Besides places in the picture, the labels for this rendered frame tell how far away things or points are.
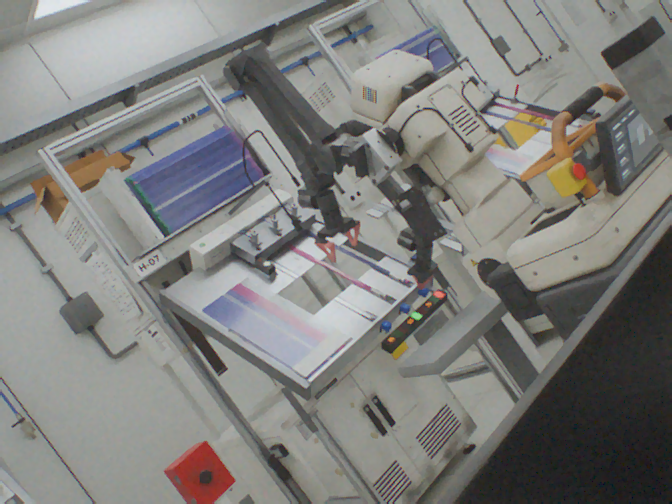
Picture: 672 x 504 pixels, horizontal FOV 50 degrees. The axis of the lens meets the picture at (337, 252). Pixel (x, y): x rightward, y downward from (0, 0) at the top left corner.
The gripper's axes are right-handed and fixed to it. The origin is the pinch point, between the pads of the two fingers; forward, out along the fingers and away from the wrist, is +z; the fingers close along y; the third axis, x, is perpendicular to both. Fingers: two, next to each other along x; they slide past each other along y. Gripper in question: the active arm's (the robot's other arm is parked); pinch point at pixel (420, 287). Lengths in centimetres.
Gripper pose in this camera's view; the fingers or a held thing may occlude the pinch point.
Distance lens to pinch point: 256.8
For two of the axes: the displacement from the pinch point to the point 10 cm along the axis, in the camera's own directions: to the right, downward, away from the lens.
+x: 7.7, 4.1, -5.0
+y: -6.4, 4.9, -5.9
